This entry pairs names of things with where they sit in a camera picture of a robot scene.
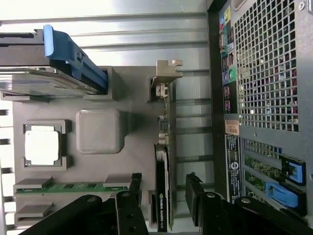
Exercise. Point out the black open PC case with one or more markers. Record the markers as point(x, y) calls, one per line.
point(269, 73)

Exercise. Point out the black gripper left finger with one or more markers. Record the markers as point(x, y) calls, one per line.
point(127, 208)

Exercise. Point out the grey printed parts rack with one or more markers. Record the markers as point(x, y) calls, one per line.
point(97, 171)

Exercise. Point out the hard disk with blue caddy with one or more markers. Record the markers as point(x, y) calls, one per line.
point(61, 63)

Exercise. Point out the blue case latch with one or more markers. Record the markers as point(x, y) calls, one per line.
point(281, 198)

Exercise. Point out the silver CPU chip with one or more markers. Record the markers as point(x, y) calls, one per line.
point(42, 145)

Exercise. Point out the green RAM stick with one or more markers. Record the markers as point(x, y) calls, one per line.
point(73, 188)

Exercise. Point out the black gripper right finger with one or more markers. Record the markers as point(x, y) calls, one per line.
point(207, 215)

